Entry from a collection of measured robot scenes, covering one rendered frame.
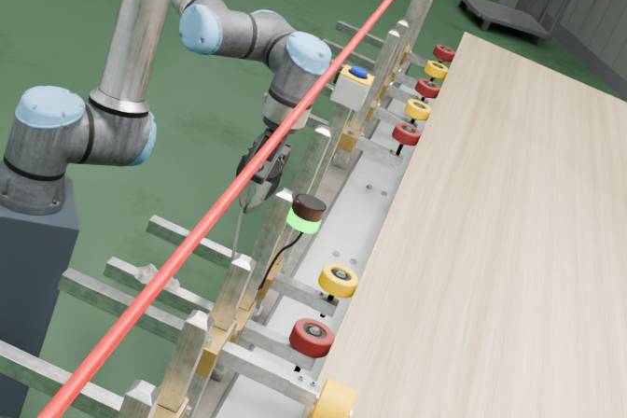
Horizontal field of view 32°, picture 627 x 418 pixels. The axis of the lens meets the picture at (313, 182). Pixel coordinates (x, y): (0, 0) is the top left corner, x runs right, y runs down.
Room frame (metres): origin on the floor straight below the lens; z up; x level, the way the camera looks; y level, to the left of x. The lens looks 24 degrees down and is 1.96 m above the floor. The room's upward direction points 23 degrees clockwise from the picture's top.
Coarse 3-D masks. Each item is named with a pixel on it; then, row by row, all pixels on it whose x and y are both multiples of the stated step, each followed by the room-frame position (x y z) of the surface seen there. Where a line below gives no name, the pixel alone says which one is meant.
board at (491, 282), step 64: (512, 64) 4.19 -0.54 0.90; (448, 128) 3.17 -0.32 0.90; (512, 128) 3.42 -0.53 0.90; (576, 128) 3.71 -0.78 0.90; (448, 192) 2.67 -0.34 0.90; (512, 192) 2.86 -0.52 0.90; (576, 192) 3.07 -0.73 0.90; (384, 256) 2.17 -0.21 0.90; (448, 256) 2.30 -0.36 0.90; (512, 256) 2.45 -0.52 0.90; (576, 256) 2.61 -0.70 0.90; (384, 320) 1.90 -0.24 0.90; (448, 320) 2.01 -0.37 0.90; (512, 320) 2.12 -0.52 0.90; (576, 320) 2.25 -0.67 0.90; (384, 384) 1.68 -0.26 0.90; (448, 384) 1.77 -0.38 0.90; (512, 384) 1.86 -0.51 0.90; (576, 384) 1.96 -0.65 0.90
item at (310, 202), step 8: (304, 200) 1.79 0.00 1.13; (312, 200) 1.81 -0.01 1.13; (320, 200) 1.82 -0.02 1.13; (312, 208) 1.77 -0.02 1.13; (320, 208) 1.79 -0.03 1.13; (288, 224) 1.78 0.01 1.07; (280, 232) 1.78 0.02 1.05; (304, 232) 1.79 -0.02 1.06; (296, 240) 1.80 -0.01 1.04; (272, 264) 1.80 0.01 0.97; (264, 280) 1.80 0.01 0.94
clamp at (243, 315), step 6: (252, 306) 1.81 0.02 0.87; (240, 312) 1.77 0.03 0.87; (246, 312) 1.78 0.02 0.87; (252, 312) 1.80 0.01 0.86; (240, 318) 1.75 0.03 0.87; (246, 318) 1.76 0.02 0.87; (240, 324) 1.73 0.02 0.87; (240, 330) 1.71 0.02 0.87; (240, 336) 1.74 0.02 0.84; (234, 342) 1.71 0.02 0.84
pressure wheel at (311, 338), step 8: (304, 320) 1.77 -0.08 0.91; (312, 320) 1.78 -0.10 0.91; (296, 328) 1.73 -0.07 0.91; (304, 328) 1.75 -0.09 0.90; (312, 328) 1.75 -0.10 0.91; (320, 328) 1.77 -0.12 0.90; (328, 328) 1.78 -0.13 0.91; (296, 336) 1.72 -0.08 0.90; (304, 336) 1.72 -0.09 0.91; (312, 336) 1.73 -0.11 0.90; (320, 336) 1.75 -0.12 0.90; (328, 336) 1.75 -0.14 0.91; (296, 344) 1.72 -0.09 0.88; (304, 344) 1.71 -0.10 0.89; (312, 344) 1.71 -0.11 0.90; (320, 344) 1.72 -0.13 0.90; (328, 344) 1.73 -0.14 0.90; (304, 352) 1.71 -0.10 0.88; (312, 352) 1.71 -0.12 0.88; (320, 352) 1.72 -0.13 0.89; (296, 368) 1.75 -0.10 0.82
